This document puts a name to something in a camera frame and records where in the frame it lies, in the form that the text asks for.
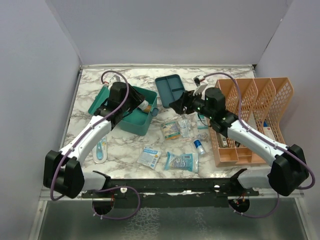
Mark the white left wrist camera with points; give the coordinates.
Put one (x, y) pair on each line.
(111, 81)

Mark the white plastic bottle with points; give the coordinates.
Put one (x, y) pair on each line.
(143, 105)

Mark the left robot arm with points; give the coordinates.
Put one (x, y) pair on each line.
(63, 169)

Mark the teal medicine box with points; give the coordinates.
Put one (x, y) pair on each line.
(135, 115)

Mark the bandage pack yellow green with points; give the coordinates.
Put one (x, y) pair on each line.
(170, 130)

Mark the small teal white sachet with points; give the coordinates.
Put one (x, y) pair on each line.
(201, 122)

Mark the white box red label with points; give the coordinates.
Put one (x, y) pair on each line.
(268, 131)

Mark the blue gauze dressing pack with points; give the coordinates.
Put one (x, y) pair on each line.
(149, 157)

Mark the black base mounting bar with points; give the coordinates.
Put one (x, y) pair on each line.
(171, 192)

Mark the dark teal divided tray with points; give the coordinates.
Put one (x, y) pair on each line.
(170, 88)

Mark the peach plastic file organizer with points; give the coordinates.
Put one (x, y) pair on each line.
(256, 100)

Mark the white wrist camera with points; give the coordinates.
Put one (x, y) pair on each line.
(111, 81)
(201, 84)

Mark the brown bottle orange cap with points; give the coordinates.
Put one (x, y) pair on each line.
(148, 109)

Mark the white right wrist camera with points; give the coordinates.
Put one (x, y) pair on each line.
(201, 84)

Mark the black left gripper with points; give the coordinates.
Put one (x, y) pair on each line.
(137, 98)

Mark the thermometer blister pack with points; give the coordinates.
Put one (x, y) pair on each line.
(100, 151)

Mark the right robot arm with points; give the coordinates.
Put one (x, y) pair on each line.
(288, 169)

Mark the blue cotton swab bag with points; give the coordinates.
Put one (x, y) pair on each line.
(187, 162)

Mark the small bottle blue label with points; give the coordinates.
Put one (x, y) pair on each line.
(199, 147)

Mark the black handled scissors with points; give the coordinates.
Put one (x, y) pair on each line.
(184, 115)

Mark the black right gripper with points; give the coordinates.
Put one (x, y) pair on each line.
(187, 97)

